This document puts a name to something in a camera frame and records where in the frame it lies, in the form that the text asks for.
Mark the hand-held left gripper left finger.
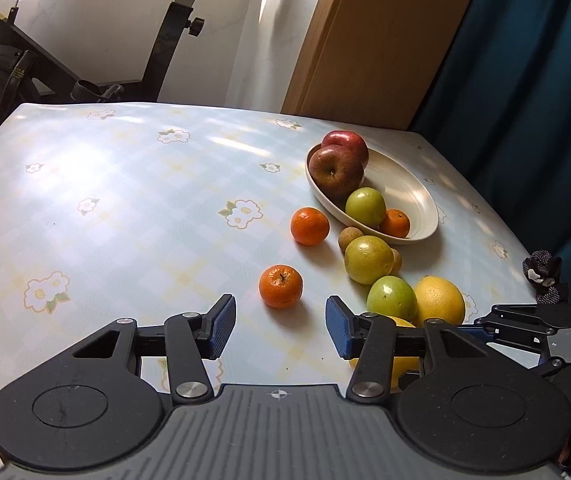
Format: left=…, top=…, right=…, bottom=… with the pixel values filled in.
left=65, top=294, right=237, bottom=403

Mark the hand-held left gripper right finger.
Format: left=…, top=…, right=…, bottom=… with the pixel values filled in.
left=326, top=296, right=496, bottom=403

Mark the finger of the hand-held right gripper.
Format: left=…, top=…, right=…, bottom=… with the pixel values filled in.
left=475, top=304, right=547, bottom=332
left=458, top=325, right=565, bottom=375

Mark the orange tangerine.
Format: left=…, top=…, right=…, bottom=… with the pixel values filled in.
left=378, top=208, right=411, bottom=239
left=291, top=207, right=331, bottom=247
left=258, top=264, right=303, bottom=309

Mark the green apple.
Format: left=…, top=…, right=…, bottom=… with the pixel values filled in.
left=366, top=276, right=419, bottom=318
left=344, top=235, right=395, bottom=286
left=345, top=187, right=387, bottom=228

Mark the dark brownish red apple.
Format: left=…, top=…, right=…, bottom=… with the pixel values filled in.
left=309, top=145, right=365, bottom=202

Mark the cream round plate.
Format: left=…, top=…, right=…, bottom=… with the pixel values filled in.
left=305, top=142, right=439, bottom=245

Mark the bright red apple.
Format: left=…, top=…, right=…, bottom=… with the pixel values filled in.
left=321, top=130, right=369, bottom=168

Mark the black fabric scrunchie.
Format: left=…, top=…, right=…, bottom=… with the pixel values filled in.
left=523, top=250, right=569, bottom=305

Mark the green apple by lemon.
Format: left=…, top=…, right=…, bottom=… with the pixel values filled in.
left=366, top=276, right=419, bottom=318

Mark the green apple on table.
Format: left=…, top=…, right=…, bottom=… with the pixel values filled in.
left=344, top=235, right=395, bottom=286

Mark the yellow lemon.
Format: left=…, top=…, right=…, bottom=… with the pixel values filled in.
left=348, top=315, right=421, bottom=388
left=412, top=275, right=466, bottom=327

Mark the dark blue curtain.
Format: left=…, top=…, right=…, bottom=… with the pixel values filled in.
left=410, top=0, right=571, bottom=312

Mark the black exercise bike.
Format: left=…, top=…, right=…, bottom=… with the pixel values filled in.
left=0, top=0, right=272, bottom=168

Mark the wooden cabinet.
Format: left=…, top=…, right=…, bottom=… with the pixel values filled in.
left=281, top=0, right=489, bottom=131

